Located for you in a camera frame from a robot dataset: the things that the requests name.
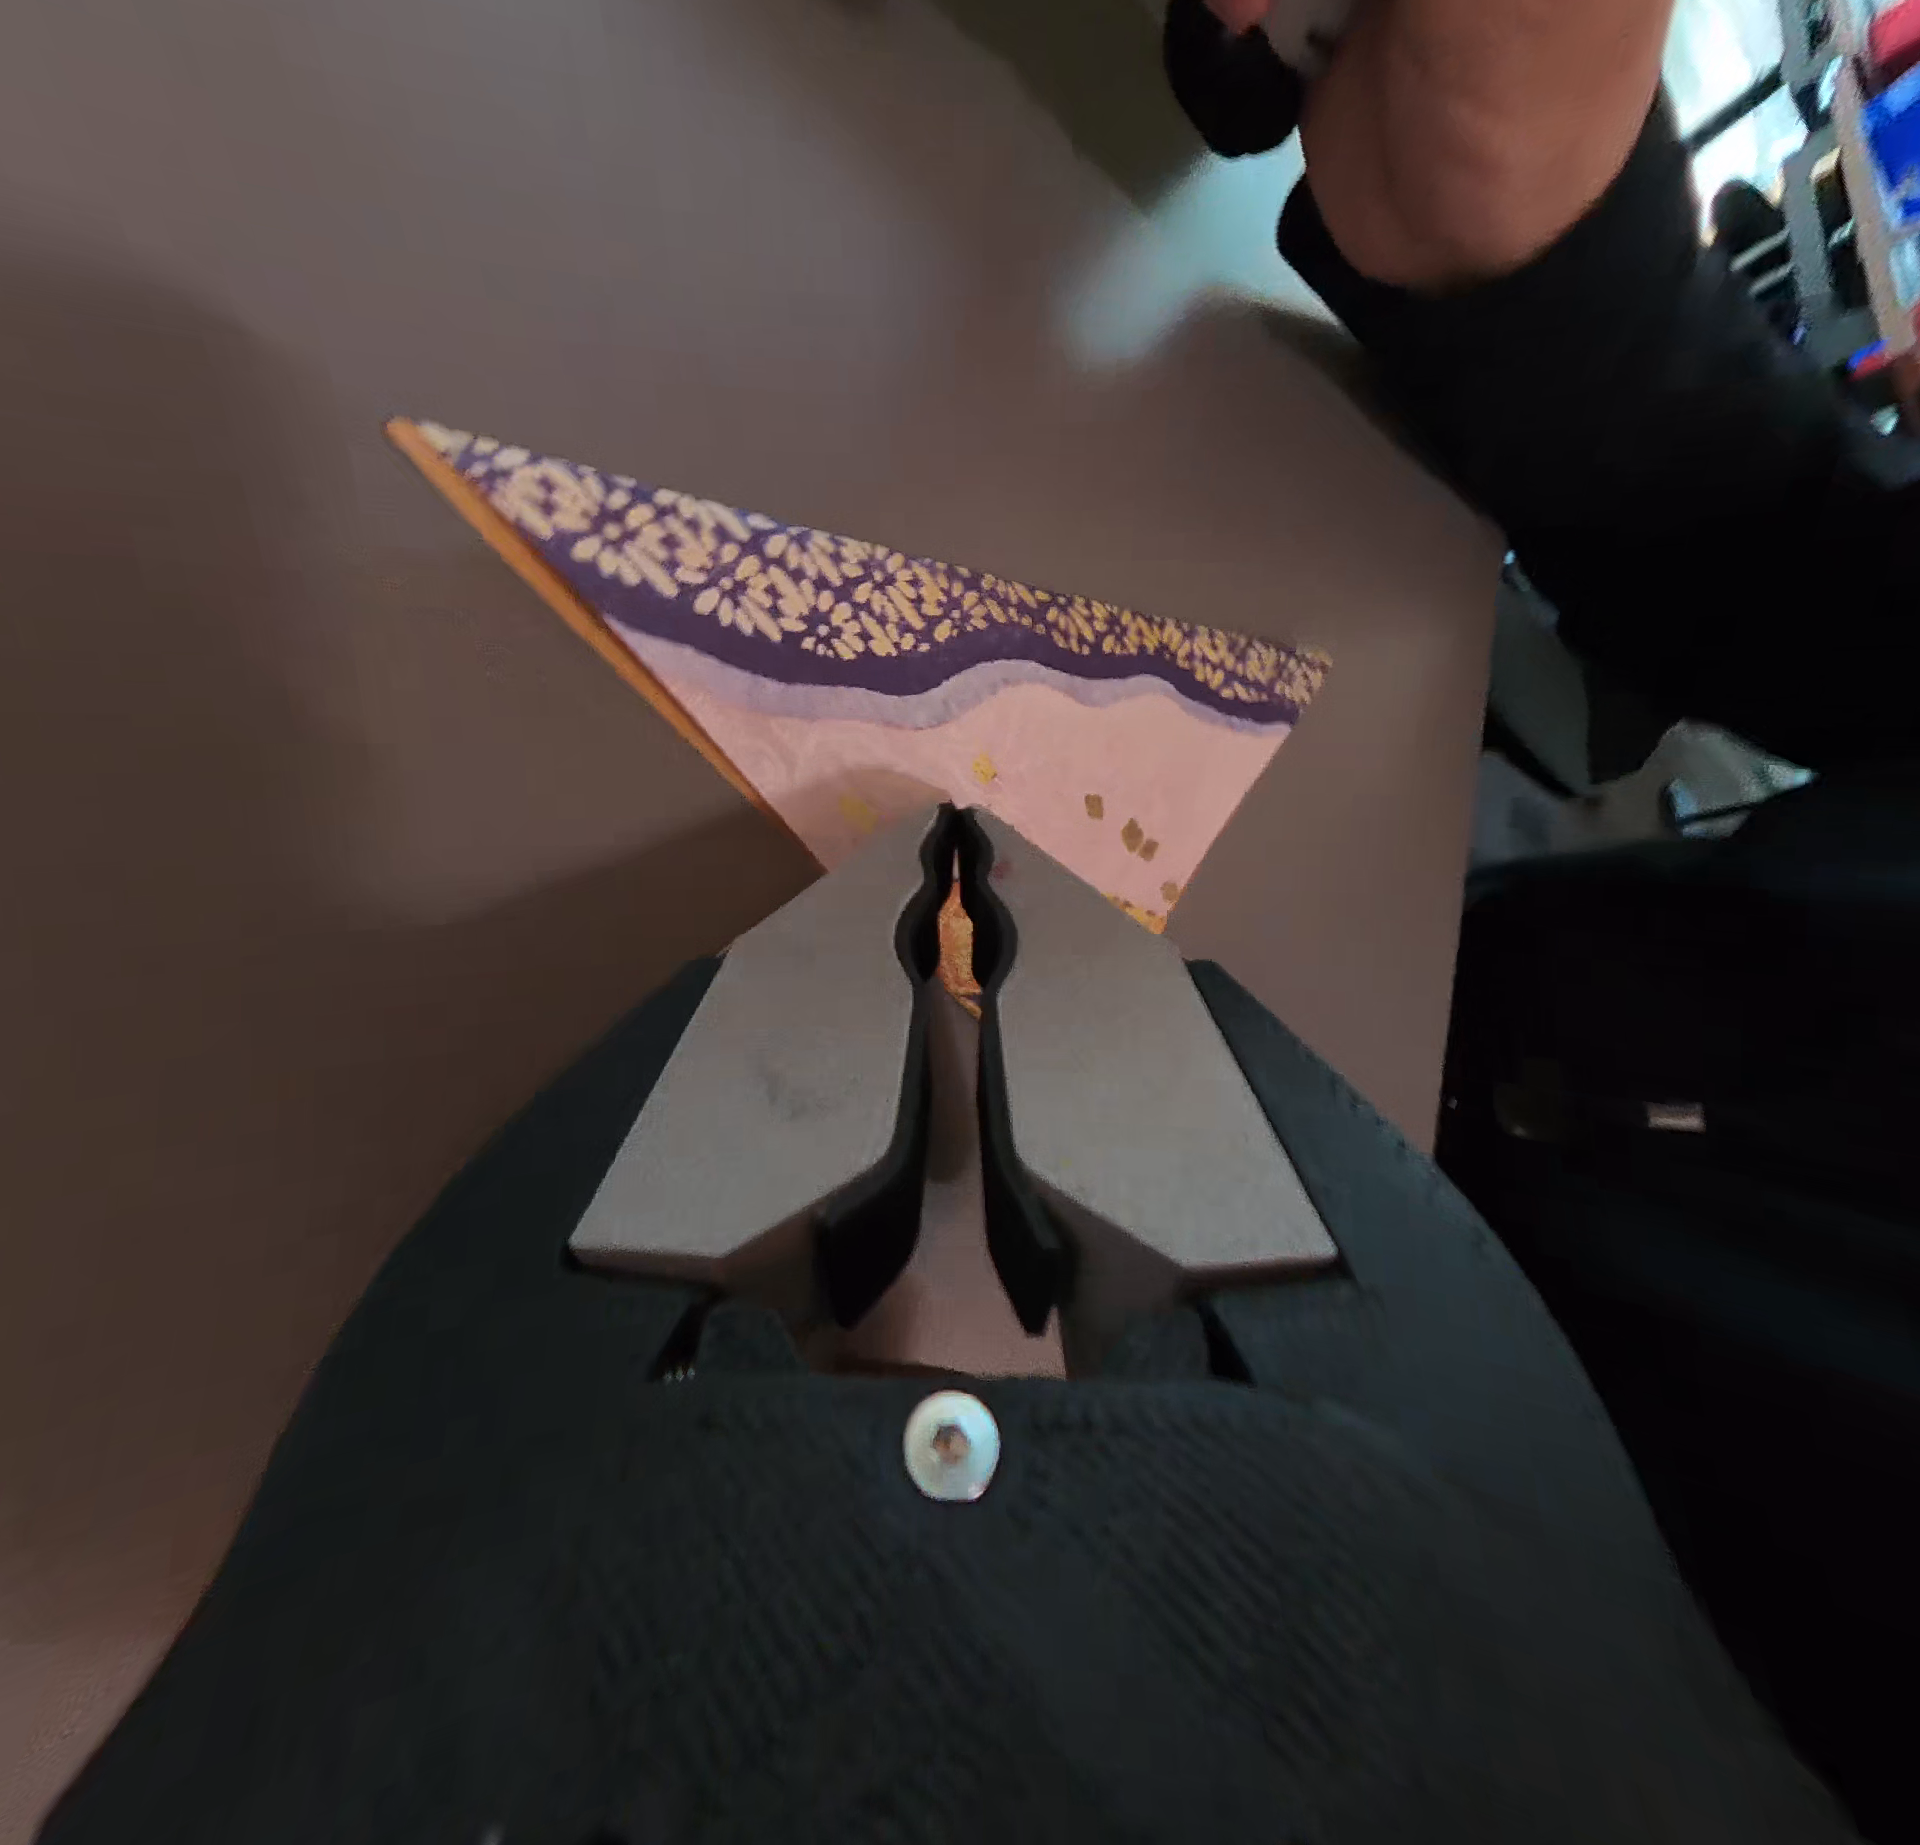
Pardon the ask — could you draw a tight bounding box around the storage shelf with colourful items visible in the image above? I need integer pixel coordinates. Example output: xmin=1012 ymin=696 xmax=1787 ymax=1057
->
xmin=1761 ymin=0 xmax=1920 ymax=422

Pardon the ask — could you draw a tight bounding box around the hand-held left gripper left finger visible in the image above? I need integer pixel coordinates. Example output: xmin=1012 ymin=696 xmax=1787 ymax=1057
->
xmin=568 ymin=801 xmax=964 ymax=1335

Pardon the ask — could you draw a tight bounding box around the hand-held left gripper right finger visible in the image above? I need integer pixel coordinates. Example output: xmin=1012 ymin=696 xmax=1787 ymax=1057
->
xmin=958 ymin=801 xmax=1344 ymax=1339

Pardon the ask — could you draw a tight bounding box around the person's right forearm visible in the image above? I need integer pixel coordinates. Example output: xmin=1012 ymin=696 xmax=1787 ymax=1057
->
xmin=1274 ymin=81 xmax=1920 ymax=783

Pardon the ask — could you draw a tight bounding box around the person's right hand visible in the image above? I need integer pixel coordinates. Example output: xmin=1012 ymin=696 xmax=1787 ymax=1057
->
xmin=1176 ymin=0 xmax=1700 ymax=290

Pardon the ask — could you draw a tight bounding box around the purple floral patterned origami paper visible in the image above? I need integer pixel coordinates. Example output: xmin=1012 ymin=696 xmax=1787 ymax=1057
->
xmin=386 ymin=418 xmax=1334 ymax=1023

